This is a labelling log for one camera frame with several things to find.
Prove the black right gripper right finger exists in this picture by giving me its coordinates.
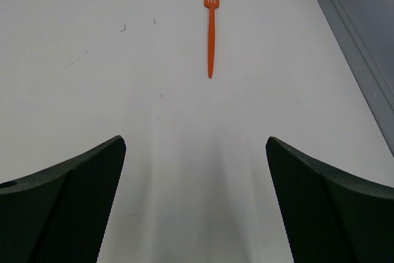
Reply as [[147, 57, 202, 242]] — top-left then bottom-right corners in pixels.
[[265, 137, 393, 262]]

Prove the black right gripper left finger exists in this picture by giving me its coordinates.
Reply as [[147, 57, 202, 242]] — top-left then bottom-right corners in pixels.
[[1, 136, 126, 262]]

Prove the orange plastic fork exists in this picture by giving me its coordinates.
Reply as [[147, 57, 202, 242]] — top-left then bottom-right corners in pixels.
[[204, 0, 220, 79]]

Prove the aluminium frame rail right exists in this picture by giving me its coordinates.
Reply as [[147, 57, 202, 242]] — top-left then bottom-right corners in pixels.
[[317, 0, 393, 150]]

